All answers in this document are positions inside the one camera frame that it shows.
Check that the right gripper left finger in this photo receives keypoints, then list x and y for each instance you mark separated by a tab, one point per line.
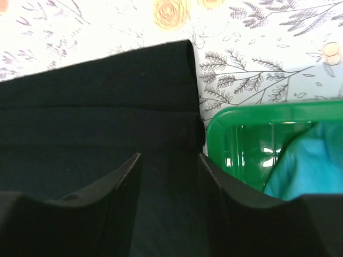
96	220

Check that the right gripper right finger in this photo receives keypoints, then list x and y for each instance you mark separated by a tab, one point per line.
242	221

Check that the black t shirt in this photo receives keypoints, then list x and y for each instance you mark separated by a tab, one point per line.
64	129

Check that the green plastic bin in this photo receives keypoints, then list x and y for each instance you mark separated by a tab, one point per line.
247	141

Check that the cyan t shirt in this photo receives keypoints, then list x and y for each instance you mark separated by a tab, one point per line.
311	164

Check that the floral table mat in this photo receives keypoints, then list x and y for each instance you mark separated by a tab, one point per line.
247	52

